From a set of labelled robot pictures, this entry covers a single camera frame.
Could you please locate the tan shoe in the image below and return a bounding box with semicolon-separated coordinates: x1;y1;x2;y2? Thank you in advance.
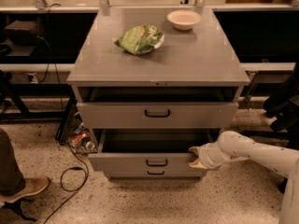
0;176;50;203

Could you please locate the dark box on shelf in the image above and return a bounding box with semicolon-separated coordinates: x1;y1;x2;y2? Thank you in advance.
5;20;44;46

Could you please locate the grey top drawer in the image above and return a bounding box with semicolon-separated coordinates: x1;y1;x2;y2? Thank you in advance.
77;103;238;129

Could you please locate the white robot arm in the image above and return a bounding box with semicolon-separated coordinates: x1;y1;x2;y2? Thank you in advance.
189;131;299;224

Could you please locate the crushed orange can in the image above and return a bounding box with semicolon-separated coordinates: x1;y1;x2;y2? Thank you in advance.
70;132;95;151

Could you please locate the grey bottom drawer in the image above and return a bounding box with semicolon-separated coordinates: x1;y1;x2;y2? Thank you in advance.
104;171;206;179

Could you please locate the grey drawer cabinet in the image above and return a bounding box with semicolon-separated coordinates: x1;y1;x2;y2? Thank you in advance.
66;7;250;182

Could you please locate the brown trouser leg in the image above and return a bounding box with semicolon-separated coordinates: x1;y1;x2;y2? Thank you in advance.
0;129;25;196

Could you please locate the grey drawer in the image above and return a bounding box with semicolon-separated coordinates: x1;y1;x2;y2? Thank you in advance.
77;103;238;129
89;129;220;173
104;171;206;179

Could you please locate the green chip bag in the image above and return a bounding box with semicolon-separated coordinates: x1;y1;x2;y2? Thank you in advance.
114;24;164;55

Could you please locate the white bowl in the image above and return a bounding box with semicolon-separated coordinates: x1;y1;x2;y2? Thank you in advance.
167;10;201;31

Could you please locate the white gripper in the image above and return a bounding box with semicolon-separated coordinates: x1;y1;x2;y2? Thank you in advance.
188;142;231;169

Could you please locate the wire trash basket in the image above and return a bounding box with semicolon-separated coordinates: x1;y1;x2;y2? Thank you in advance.
61;105;95;155

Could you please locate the black office chair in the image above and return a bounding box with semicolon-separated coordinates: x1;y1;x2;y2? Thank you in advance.
262;59;299;195

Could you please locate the black floor cable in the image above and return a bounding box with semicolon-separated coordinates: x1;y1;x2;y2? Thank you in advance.
36;3;90;224

